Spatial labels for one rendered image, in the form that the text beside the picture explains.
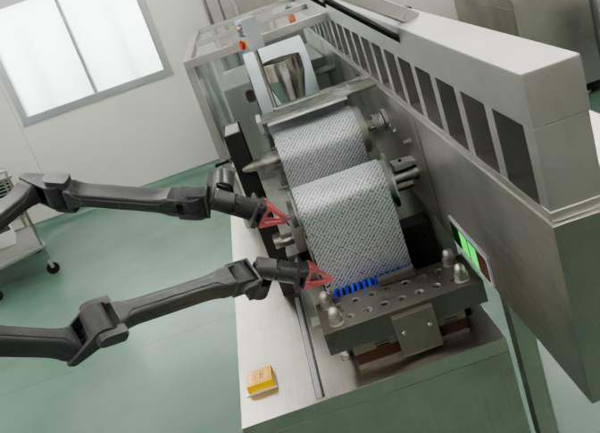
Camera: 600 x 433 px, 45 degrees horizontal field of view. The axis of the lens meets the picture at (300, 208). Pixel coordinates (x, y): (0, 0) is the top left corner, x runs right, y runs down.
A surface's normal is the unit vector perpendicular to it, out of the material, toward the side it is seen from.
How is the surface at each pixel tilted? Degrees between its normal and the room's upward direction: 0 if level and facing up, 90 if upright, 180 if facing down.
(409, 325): 90
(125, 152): 90
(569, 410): 0
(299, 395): 0
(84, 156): 90
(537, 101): 90
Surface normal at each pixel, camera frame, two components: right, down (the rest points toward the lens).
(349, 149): 0.11, 0.35
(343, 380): -0.31, -0.89
